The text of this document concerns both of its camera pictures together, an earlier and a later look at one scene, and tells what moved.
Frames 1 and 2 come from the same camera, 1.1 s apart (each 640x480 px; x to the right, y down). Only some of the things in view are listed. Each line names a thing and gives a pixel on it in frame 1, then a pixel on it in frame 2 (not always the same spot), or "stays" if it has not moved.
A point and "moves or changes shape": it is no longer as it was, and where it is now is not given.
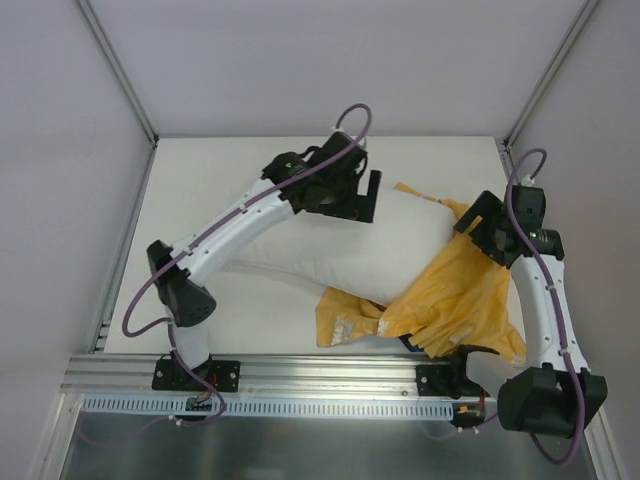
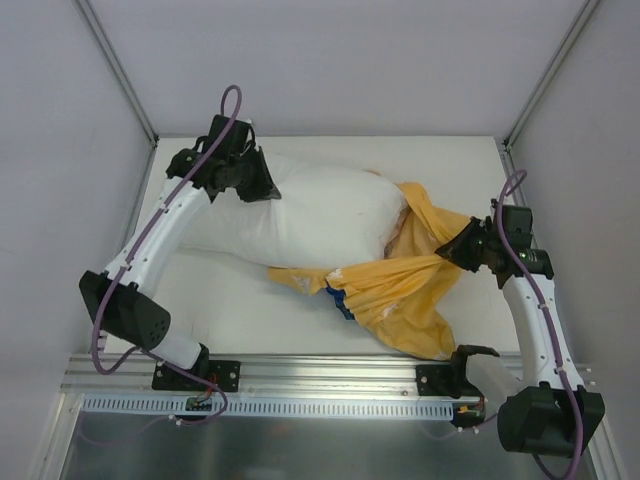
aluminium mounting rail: (131, 375) stays
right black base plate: (445, 381) stays
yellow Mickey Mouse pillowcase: (461, 300) → (405, 293)
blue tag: (413, 348) → (339, 295)
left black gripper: (347, 208) → (255, 176)
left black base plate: (222, 375) stays
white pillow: (356, 260) moves or changes shape
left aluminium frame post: (118, 70) stays
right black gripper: (480, 220) → (470, 245)
